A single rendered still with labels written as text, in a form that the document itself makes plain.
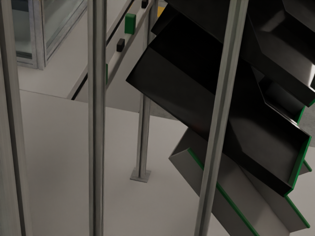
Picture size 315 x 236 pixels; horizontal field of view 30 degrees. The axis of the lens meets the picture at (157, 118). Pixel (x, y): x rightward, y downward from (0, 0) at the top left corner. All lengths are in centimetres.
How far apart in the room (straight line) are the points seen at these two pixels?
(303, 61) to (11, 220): 54
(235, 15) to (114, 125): 82
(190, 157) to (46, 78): 83
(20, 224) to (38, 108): 114
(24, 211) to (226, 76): 41
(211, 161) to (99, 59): 21
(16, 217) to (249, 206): 67
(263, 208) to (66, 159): 52
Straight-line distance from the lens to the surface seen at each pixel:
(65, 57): 173
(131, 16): 92
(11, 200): 36
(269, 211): 105
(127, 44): 91
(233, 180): 99
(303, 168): 118
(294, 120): 99
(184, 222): 124
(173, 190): 130
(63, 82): 162
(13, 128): 34
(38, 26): 160
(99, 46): 75
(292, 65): 80
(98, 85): 78
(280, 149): 92
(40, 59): 165
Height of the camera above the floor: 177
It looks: 38 degrees down
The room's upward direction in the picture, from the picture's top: 5 degrees clockwise
